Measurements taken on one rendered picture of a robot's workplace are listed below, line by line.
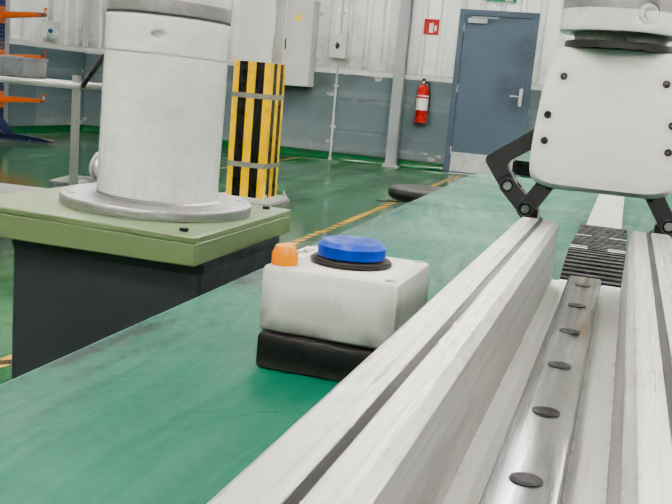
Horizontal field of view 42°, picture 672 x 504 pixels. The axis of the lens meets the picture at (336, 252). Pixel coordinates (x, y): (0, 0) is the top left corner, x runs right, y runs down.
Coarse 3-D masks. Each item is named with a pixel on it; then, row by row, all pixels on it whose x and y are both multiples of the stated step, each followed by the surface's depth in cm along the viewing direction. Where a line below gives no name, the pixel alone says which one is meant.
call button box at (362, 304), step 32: (320, 256) 51; (288, 288) 49; (320, 288) 48; (352, 288) 48; (384, 288) 47; (416, 288) 51; (288, 320) 49; (320, 320) 48; (352, 320) 48; (384, 320) 47; (288, 352) 49; (320, 352) 49; (352, 352) 48
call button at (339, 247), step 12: (324, 240) 51; (336, 240) 51; (348, 240) 51; (360, 240) 51; (372, 240) 52; (324, 252) 50; (336, 252) 50; (348, 252) 50; (360, 252) 50; (372, 252) 50; (384, 252) 51
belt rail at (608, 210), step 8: (600, 200) 133; (608, 200) 134; (616, 200) 135; (600, 208) 122; (608, 208) 123; (616, 208) 124; (592, 216) 112; (600, 216) 112; (608, 216) 113; (616, 216) 114; (592, 224) 104; (600, 224) 104; (608, 224) 105; (616, 224) 106
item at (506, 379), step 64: (512, 256) 44; (640, 256) 47; (448, 320) 30; (512, 320) 38; (576, 320) 44; (640, 320) 32; (384, 384) 23; (448, 384) 24; (512, 384) 37; (576, 384) 33; (640, 384) 25; (320, 448) 18; (384, 448) 19; (448, 448) 25; (512, 448) 27; (576, 448) 30; (640, 448) 20
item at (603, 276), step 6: (564, 270) 75; (570, 270) 75; (576, 270) 75; (582, 270) 75; (588, 270) 75; (582, 276) 74; (588, 276) 73; (594, 276) 73; (600, 276) 73; (606, 276) 74; (612, 276) 74; (618, 276) 74; (618, 282) 73
